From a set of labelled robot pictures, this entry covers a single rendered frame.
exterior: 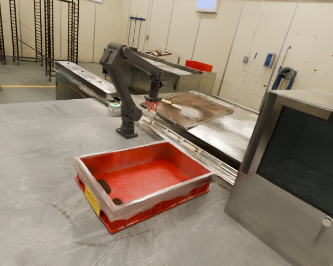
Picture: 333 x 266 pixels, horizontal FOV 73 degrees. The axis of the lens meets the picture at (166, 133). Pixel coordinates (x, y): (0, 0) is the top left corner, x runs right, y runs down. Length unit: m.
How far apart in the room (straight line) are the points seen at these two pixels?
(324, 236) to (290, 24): 4.54
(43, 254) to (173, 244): 0.36
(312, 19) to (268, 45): 0.79
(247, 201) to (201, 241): 0.22
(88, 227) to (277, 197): 0.59
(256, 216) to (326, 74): 4.06
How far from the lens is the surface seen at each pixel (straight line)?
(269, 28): 5.24
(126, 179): 0.98
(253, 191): 0.85
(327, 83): 4.76
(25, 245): 0.78
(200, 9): 6.25
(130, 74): 5.46
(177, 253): 0.76
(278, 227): 0.86
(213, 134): 1.42
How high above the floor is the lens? 1.40
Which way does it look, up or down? 23 degrees down
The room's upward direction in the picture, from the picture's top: 11 degrees clockwise
